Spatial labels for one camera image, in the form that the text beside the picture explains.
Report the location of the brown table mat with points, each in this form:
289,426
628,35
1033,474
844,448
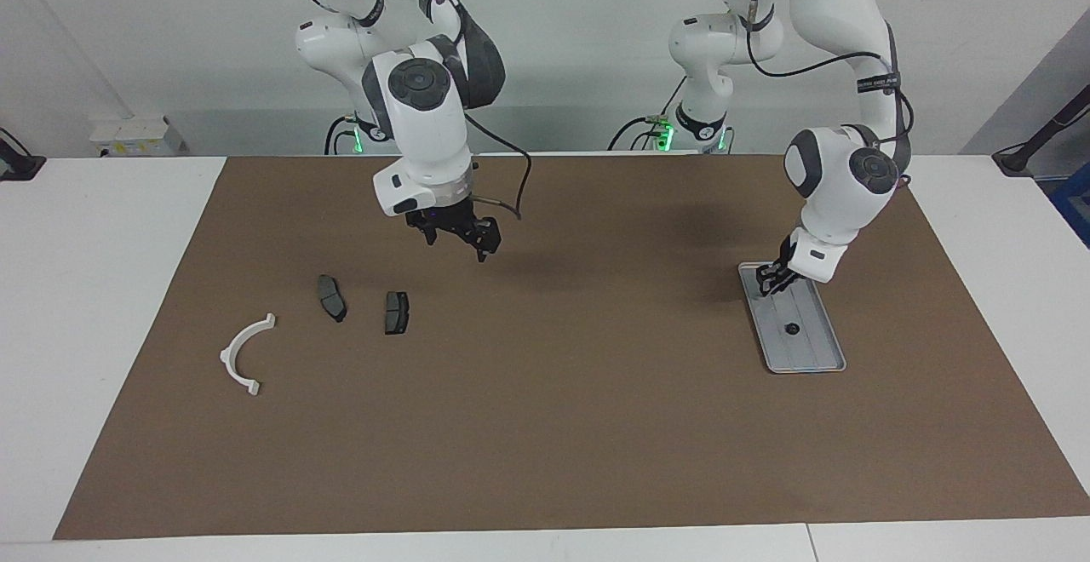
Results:
545,426

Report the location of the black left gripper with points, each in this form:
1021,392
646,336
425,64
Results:
788,255

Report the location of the black table clamp mount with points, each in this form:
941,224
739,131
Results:
17,162

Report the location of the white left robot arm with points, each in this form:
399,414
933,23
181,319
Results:
839,196

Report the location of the white power strip box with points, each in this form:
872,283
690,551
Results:
136,136

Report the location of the blue crate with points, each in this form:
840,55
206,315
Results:
1075,204

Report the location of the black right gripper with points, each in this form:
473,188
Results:
451,220

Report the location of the dark elongated brake pad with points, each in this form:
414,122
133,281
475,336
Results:
332,298

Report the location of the dark rectangular brake pad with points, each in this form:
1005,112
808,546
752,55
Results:
396,312

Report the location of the silver metal ribbed tray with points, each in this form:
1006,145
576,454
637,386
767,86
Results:
809,349

